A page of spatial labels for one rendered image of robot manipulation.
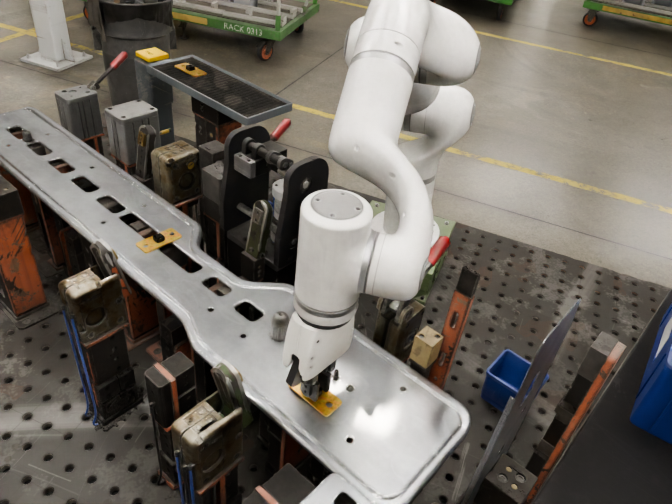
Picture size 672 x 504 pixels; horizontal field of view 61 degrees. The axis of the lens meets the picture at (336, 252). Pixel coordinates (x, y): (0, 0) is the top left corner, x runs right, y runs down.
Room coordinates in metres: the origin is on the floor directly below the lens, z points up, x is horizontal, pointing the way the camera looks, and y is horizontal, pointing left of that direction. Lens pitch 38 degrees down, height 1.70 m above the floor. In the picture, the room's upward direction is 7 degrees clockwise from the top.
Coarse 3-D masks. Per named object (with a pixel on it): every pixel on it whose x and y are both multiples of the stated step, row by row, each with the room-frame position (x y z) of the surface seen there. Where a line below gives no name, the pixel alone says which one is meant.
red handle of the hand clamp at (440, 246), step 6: (438, 240) 0.79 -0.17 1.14; (444, 240) 0.79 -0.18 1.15; (432, 246) 0.78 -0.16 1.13; (438, 246) 0.78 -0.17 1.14; (444, 246) 0.78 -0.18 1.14; (432, 252) 0.77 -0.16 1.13; (438, 252) 0.77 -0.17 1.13; (432, 258) 0.76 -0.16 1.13; (438, 258) 0.77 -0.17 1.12; (432, 264) 0.76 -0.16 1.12; (426, 270) 0.75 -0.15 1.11; (396, 300) 0.70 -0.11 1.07; (390, 306) 0.70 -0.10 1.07; (396, 306) 0.69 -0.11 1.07; (396, 312) 0.69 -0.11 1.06
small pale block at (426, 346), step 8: (424, 328) 0.66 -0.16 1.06; (416, 336) 0.64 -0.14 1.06; (424, 336) 0.64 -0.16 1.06; (432, 336) 0.64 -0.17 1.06; (440, 336) 0.64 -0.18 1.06; (416, 344) 0.63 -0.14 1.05; (424, 344) 0.63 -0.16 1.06; (432, 344) 0.62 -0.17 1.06; (440, 344) 0.64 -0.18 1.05; (416, 352) 0.63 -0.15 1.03; (424, 352) 0.62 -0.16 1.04; (432, 352) 0.62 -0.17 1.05; (416, 360) 0.63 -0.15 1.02; (424, 360) 0.62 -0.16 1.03; (432, 360) 0.63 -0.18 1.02; (416, 368) 0.63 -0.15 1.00; (424, 368) 0.62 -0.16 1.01; (424, 376) 0.63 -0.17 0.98
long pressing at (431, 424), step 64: (0, 128) 1.23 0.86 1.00; (64, 128) 1.26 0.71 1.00; (64, 192) 0.99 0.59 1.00; (128, 192) 1.02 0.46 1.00; (128, 256) 0.81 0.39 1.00; (192, 256) 0.84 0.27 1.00; (192, 320) 0.67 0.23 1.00; (256, 320) 0.69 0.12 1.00; (256, 384) 0.55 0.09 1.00; (384, 384) 0.59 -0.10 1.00; (320, 448) 0.46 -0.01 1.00; (384, 448) 0.47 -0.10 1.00; (448, 448) 0.49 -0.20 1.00
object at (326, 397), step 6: (300, 384) 0.56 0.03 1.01; (294, 390) 0.55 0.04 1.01; (300, 390) 0.55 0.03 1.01; (300, 396) 0.54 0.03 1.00; (318, 396) 0.54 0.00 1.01; (324, 396) 0.54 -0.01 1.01; (330, 396) 0.55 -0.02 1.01; (336, 396) 0.55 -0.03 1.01; (312, 402) 0.53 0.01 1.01; (318, 402) 0.53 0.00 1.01; (324, 402) 0.53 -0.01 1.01; (330, 402) 0.54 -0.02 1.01; (336, 402) 0.54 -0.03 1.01; (318, 408) 0.52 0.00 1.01; (324, 408) 0.52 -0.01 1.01; (330, 408) 0.52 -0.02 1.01; (336, 408) 0.53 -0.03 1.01; (324, 414) 0.51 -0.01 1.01; (330, 414) 0.52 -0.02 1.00
